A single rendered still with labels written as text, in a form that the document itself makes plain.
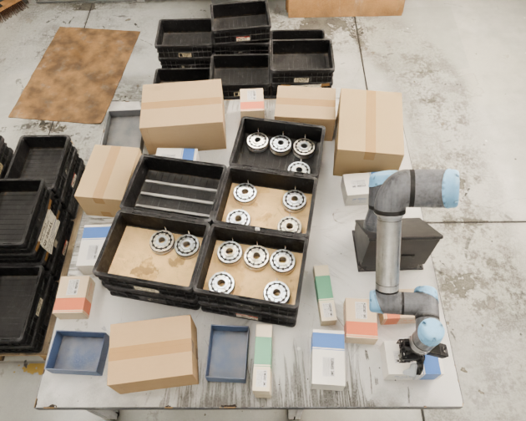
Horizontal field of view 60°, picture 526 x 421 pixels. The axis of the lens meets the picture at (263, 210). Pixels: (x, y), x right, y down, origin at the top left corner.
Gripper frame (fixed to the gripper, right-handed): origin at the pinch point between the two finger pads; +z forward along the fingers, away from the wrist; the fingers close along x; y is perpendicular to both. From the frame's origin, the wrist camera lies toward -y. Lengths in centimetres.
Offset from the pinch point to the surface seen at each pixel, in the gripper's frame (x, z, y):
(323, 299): -24.2, 1.9, 30.9
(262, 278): -30, -5, 55
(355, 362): -0.6, 8.0, 19.7
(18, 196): -94, 28, 190
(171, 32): -248, 39, 125
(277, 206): -64, -5, 49
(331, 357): -0.2, -1.1, 29.9
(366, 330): -11.0, 0.5, 15.2
